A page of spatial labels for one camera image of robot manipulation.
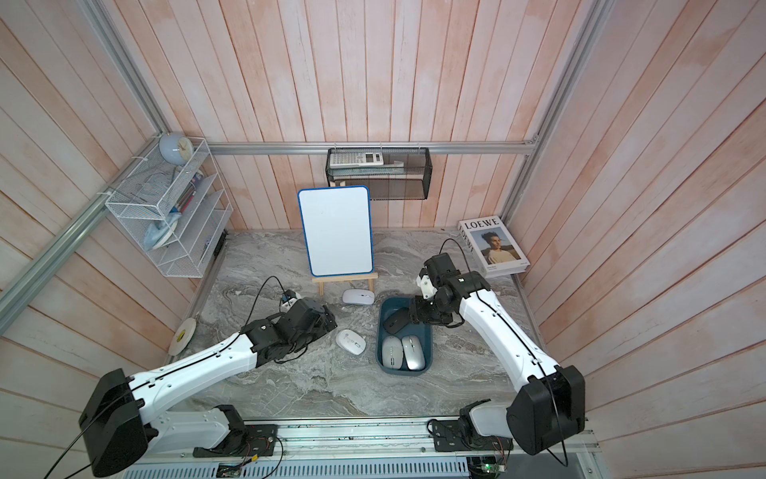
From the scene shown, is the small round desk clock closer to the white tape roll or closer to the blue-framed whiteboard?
the blue-framed whiteboard

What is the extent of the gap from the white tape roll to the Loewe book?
1012 mm

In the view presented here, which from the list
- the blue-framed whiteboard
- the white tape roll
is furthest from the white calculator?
the white tape roll

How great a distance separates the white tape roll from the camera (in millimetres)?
918

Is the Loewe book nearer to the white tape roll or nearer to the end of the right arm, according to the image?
the end of the right arm

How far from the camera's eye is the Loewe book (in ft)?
3.51
